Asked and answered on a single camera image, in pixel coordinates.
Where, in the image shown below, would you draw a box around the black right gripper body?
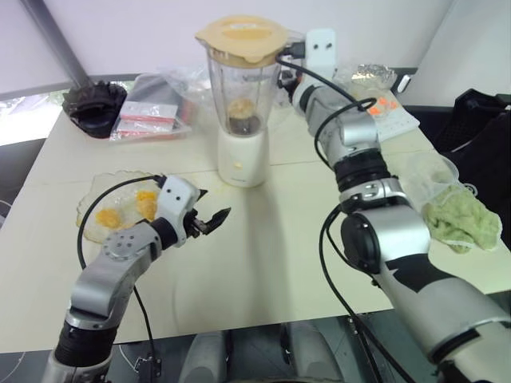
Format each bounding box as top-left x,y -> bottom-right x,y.
278,68 -> 301,94

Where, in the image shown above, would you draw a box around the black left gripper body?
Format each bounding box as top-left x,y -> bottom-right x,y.
183,206 -> 209,239

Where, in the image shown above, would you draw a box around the clear blender jar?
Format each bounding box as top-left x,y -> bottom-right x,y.
204,43 -> 283,139

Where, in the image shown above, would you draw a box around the orange segment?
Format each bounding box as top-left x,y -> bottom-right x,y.
228,99 -> 257,119
95,208 -> 123,230
135,190 -> 159,222

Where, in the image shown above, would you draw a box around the cream blender lid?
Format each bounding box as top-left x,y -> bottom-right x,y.
194,14 -> 293,67

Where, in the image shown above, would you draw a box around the cream blender base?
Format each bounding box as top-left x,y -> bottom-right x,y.
216,126 -> 271,189

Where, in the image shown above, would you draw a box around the foil covered bowl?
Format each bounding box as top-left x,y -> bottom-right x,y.
333,62 -> 398,97

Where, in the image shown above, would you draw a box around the zip bag with red-white packets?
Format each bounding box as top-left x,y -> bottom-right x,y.
109,73 -> 199,143

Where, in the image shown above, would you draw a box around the small orange plastic pieces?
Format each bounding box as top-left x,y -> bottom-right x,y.
368,97 -> 398,117

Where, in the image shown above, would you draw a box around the clear glass bowl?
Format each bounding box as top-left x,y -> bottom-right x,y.
74,169 -> 201,245

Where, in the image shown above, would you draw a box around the clear bag with plastic box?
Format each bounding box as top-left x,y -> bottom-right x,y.
160,63 -> 212,97

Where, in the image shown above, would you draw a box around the white power strip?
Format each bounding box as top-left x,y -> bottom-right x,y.
369,97 -> 421,143

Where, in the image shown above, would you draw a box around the crumpled black plastic container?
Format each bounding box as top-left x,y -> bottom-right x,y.
61,80 -> 129,140

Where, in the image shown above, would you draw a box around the white mesh net bag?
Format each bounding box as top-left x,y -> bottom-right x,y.
402,152 -> 479,209

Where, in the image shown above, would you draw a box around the black bag on right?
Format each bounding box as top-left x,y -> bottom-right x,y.
432,88 -> 511,251

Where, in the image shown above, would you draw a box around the black window pole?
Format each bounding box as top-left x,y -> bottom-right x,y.
22,0 -> 96,88

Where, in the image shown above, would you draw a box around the green cloth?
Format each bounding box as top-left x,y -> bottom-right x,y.
422,184 -> 502,255

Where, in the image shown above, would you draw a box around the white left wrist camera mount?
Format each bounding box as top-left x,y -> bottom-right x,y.
153,175 -> 200,247

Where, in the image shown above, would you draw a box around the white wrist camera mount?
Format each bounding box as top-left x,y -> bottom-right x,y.
304,27 -> 337,81
153,175 -> 200,247

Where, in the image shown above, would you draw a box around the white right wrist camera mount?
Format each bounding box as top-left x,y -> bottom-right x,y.
304,27 -> 337,81

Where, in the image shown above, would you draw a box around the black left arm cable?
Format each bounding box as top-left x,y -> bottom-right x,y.
76,173 -> 167,383

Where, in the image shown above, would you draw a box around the black metal bracket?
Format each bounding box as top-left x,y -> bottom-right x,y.
134,353 -> 163,374

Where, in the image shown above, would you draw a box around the black metal table frame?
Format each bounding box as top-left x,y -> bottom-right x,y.
345,314 -> 385,383

